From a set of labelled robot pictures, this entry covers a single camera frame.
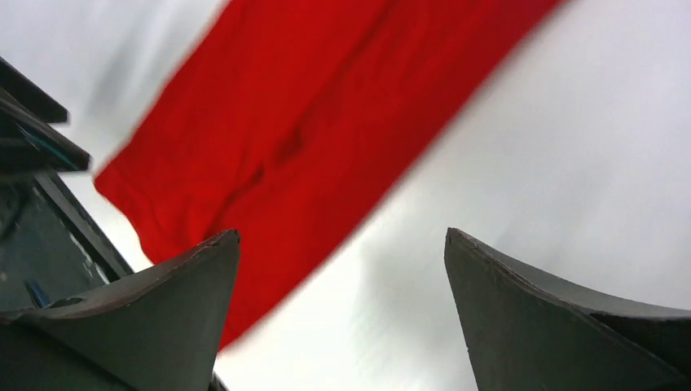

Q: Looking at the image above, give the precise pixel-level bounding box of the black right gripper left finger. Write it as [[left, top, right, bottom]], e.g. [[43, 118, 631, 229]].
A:
[[1, 230, 240, 390]]

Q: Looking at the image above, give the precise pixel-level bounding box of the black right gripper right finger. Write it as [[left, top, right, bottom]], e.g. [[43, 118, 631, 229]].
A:
[[444, 228, 690, 390]]

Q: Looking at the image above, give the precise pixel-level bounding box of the red t shirt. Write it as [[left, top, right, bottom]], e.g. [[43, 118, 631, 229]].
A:
[[95, 0, 556, 345]]

